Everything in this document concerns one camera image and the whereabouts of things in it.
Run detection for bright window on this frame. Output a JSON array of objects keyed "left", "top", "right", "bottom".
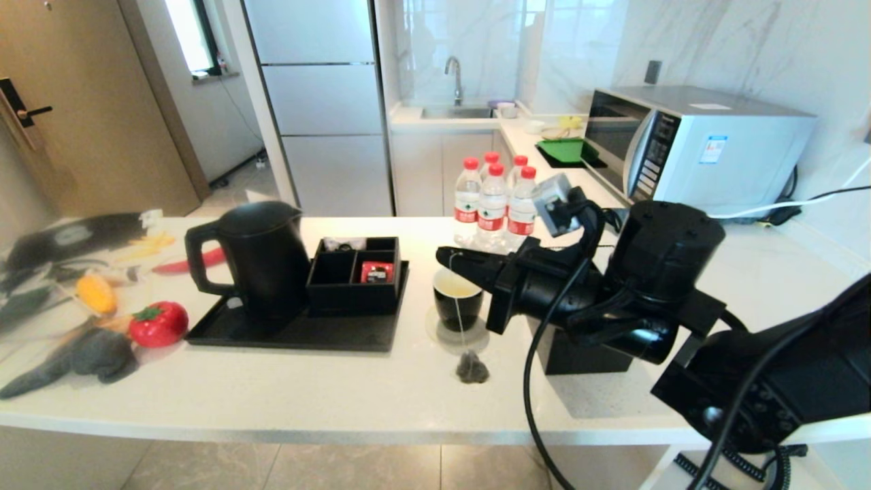
[{"left": 163, "top": 0, "right": 223, "bottom": 77}]

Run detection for red toy tomato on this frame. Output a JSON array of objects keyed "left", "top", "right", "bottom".
[{"left": 129, "top": 301, "right": 190, "bottom": 349}]

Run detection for black electric kettle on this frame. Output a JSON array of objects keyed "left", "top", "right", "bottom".
[{"left": 184, "top": 200, "right": 311, "bottom": 322}]

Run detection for black rectangular serving tray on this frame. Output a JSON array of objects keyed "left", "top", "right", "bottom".
[{"left": 186, "top": 259, "right": 410, "bottom": 353}]

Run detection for black cup white inside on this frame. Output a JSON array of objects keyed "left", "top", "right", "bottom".
[{"left": 433, "top": 267, "right": 485, "bottom": 333}]

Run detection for white refrigerator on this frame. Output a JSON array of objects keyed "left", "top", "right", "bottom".
[{"left": 242, "top": 0, "right": 395, "bottom": 218}]

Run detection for yellow toy fries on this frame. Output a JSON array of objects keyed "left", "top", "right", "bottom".
[{"left": 114, "top": 231, "right": 179, "bottom": 266}]

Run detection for black tissue box white top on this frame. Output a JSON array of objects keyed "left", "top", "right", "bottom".
[{"left": 527, "top": 314, "right": 635, "bottom": 376}]

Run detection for black cooktop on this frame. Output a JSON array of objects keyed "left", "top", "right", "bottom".
[{"left": 538, "top": 146, "right": 608, "bottom": 170}]

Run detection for black compartment organizer box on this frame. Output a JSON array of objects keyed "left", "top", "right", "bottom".
[{"left": 306, "top": 236, "right": 401, "bottom": 316}]

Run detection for brown wooden door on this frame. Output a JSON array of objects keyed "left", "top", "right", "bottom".
[{"left": 0, "top": 0, "right": 201, "bottom": 218}]

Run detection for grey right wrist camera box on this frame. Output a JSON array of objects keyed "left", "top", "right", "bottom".
[{"left": 534, "top": 173, "right": 587, "bottom": 238}]

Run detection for red toy chili pepper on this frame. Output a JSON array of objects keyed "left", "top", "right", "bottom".
[{"left": 153, "top": 248, "right": 225, "bottom": 275}]

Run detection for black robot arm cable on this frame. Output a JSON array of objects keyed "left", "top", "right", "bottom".
[{"left": 522, "top": 204, "right": 871, "bottom": 490}]

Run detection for black coiled cable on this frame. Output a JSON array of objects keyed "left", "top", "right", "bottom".
[{"left": 672, "top": 444, "right": 809, "bottom": 490}]

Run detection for white kitchen base cabinet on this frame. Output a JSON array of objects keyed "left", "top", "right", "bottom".
[{"left": 391, "top": 129, "right": 512, "bottom": 217}]

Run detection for chrome sink faucet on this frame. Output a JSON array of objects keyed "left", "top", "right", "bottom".
[{"left": 444, "top": 55, "right": 465, "bottom": 106}]

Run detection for clear glass coaster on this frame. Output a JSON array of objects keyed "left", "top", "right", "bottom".
[{"left": 425, "top": 305, "right": 491, "bottom": 346}]

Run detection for black door lock handle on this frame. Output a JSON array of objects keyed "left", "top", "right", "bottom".
[{"left": 0, "top": 77, "right": 54, "bottom": 129}]

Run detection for grey plush toy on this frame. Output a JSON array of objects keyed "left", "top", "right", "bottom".
[{"left": 0, "top": 328, "right": 139, "bottom": 400}]

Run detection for yellow toy corn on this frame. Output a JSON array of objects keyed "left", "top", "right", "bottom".
[{"left": 76, "top": 274, "right": 118, "bottom": 314}]

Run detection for tea bag with string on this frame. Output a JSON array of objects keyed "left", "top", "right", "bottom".
[{"left": 449, "top": 253, "right": 491, "bottom": 385}]

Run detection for steel kitchen sink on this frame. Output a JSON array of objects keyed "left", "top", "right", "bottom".
[{"left": 420, "top": 104, "right": 495, "bottom": 120}]

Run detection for green plastic tray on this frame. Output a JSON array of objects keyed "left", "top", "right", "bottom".
[{"left": 535, "top": 138, "right": 599, "bottom": 165}]

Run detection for black bag white tag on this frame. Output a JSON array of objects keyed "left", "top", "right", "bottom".
[{"left": 0, "top": 211, "right": 164, "bottom": 273}]

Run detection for silver microwave oven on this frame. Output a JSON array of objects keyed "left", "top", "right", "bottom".
[{"left": 582, "top": 84, "right": 819, "bottom": 218}]

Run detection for thin black cable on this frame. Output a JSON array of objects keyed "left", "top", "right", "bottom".
[{"left": 806, "top": 184, "right": 871, "bottom": 203}]

